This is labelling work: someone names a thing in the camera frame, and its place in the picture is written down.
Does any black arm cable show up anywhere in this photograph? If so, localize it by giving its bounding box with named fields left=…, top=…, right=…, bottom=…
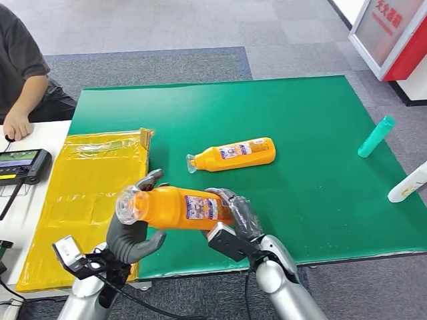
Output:
left=97, top=273, right=204, bottom=320
left=243, top=269, right=254, bottom=320

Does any black handheld controller with screen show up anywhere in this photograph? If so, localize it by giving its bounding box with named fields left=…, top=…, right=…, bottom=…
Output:
left=0, top=149, right=53, bottom=187

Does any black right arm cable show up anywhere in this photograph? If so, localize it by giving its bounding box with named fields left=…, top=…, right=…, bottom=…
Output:
left=243, top=269, right=254, bottom=320

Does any teal plastic bottle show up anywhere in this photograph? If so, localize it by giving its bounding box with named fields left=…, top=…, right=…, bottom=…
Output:
left=357, top=115, right=396, bottom=159

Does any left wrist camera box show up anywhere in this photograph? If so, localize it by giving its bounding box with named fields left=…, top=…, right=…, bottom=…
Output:
left=52, top=235, right=88, bottom=280

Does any yellow plastic wrapped box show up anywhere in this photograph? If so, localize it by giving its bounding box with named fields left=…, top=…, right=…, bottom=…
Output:
left=16, top=128, right=155, bottom=293

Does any orange bottle with clear cap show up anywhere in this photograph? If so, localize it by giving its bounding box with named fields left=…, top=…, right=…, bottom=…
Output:
left=186, top=137, right=277, bottom=175
left=116, top=185, right=234, bottom=231

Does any black object at desk edge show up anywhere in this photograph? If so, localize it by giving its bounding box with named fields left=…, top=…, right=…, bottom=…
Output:
left=0, top=239, right=14, bottom=275

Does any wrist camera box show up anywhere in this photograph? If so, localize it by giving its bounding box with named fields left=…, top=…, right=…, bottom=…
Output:
left=206, top=222, right=258, bottom=263
left=52, top=235, right=88, bottom=280

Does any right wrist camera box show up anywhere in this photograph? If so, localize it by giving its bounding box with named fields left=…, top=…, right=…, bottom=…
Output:
left=206, top=222, right=258, bottom=263

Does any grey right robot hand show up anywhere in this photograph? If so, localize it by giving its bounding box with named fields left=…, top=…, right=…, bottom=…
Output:
left=205, top=187, right=265, bottom=244

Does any green table mat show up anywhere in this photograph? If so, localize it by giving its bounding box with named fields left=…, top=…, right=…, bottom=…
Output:
left=68, top=75, right=427, bottom=280

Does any person's hand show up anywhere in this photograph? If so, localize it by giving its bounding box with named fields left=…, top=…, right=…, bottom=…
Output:
left=2, top=109, right=35, bottom=142

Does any white plastic bottle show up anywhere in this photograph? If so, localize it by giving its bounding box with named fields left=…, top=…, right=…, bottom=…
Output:
left=387, top=161, right=427, bottom=203

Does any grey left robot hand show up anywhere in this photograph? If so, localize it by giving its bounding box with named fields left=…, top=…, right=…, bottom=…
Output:
left=106, top=169, right=167, bottom=265

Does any red and white display stand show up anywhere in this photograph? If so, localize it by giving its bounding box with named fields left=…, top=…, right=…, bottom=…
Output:
left=348, top=0, right=427, bottom=107

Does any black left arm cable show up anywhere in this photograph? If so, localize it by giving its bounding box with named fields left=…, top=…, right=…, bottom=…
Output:
left=97, top=273, right=204, bottom=320

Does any black controller strap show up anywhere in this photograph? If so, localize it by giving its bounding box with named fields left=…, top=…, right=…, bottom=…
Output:
left=0, top=181, right=23, bottom=221

